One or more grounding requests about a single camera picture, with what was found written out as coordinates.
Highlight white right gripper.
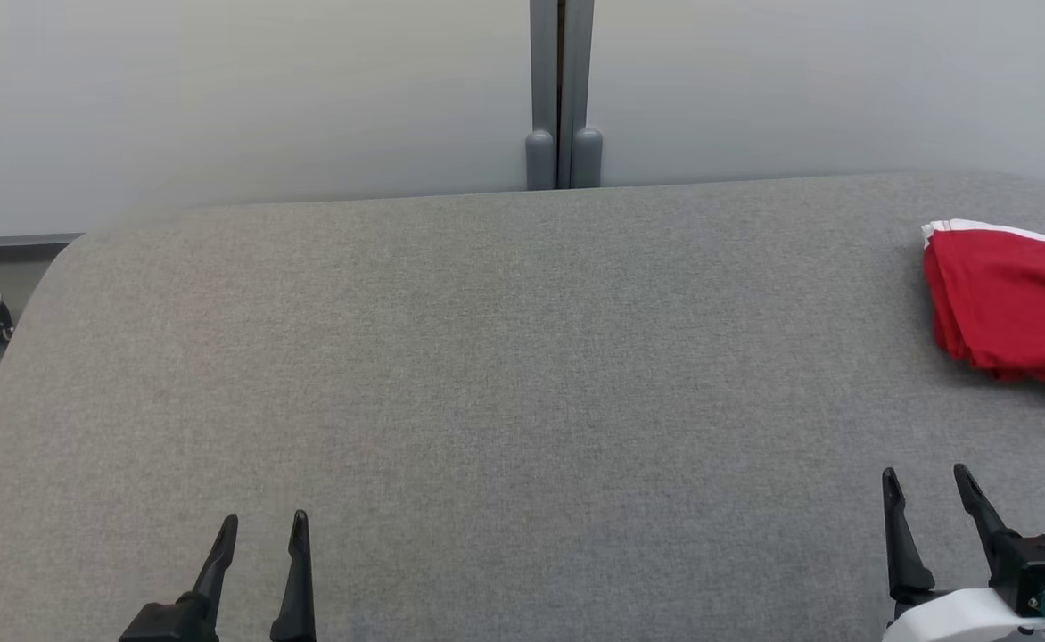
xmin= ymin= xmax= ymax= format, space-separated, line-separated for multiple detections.
xmin=881 ymin=464 xmax=1045 ymax=642

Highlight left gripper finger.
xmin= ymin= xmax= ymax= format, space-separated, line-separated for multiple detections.
xmin=119 ymin=514 xmax=241 ymax=642
xmin=269 ymin=510 xmax=317 ymax=642

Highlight red white sports shorts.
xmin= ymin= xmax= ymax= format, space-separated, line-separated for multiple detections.
xmin=920 ymin=218 xmax=1045 ymax=395

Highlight grey partition base rail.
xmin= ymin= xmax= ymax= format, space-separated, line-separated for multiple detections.
xmin=0 ymin=233 xmax=85 ymax=265

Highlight grey double partition post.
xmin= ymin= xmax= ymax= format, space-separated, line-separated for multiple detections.
xmin=525 ymin=0 xmax=605 ymax=192

